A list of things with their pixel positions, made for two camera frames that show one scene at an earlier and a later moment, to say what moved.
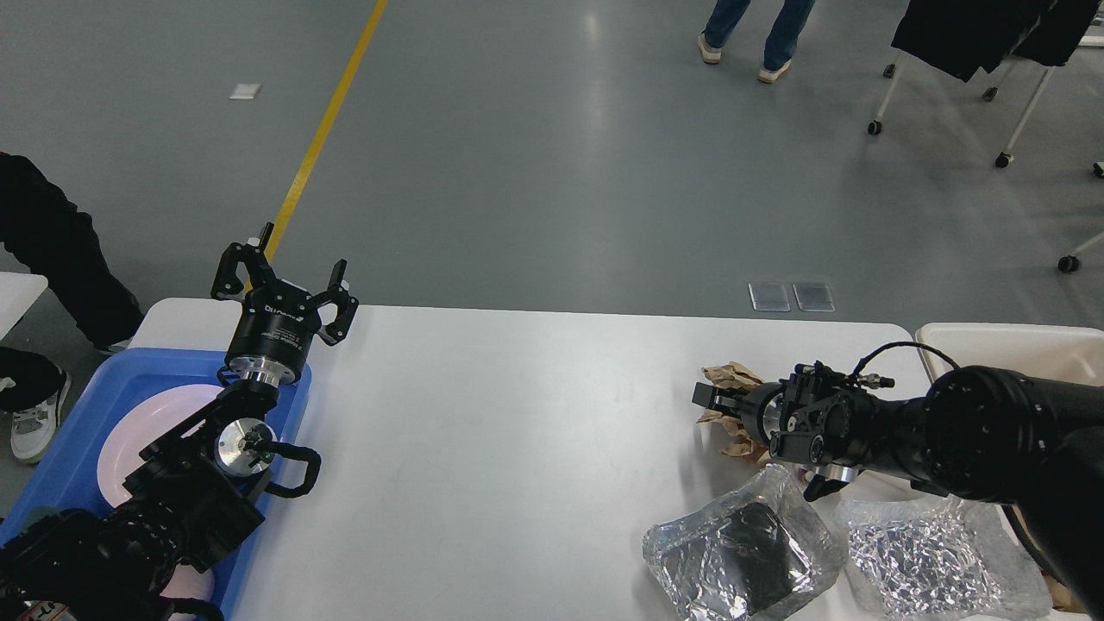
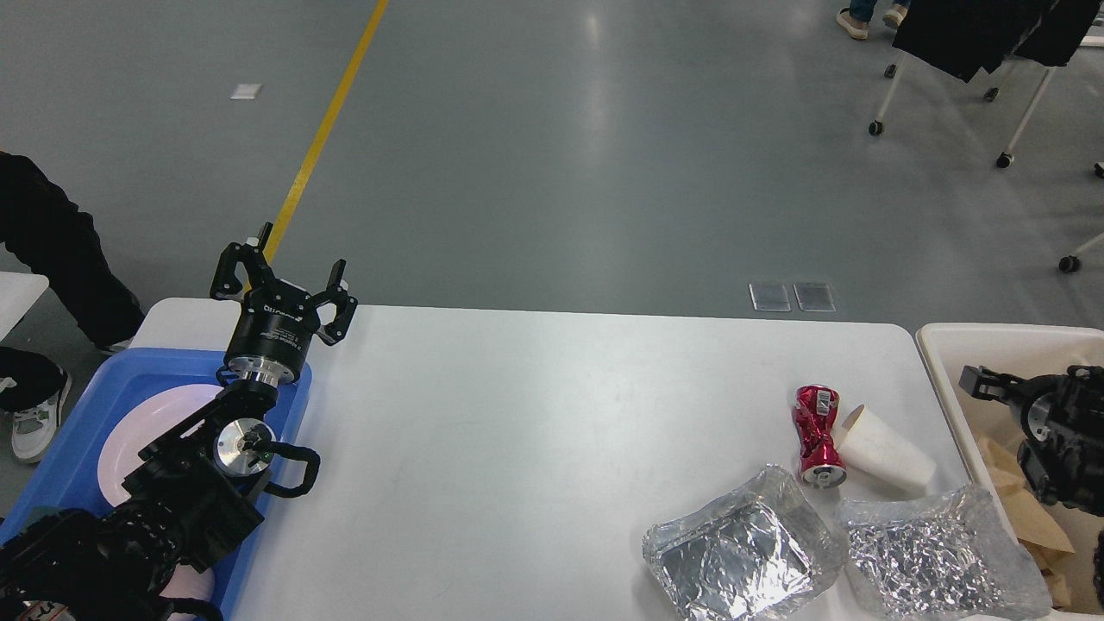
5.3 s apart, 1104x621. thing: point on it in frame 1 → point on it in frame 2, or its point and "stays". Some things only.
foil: x=938 y=558 stays
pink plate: x=167 y=412 stays
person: x=787 y=24 → x=855 y=20
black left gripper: x=272 y=340 stays
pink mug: x=186 y=582 stays
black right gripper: x=762 y=409 → x=1042 y=404
